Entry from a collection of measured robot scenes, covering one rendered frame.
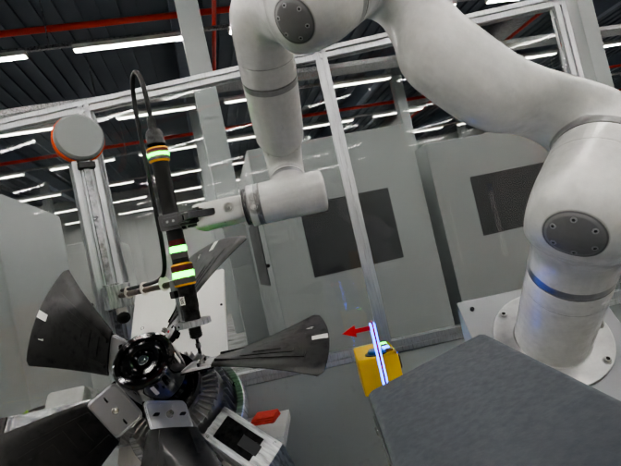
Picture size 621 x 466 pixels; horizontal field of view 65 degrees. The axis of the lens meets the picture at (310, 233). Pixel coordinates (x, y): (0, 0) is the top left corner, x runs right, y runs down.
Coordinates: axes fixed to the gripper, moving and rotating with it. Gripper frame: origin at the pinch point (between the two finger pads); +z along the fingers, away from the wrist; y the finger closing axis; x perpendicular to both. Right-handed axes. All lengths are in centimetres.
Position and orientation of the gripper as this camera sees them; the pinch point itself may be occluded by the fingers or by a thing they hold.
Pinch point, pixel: (173, 222)
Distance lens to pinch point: 102.5
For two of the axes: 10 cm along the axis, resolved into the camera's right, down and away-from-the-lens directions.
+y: 0.1, 0.4, 10.0
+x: -2.1, -9.8, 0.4
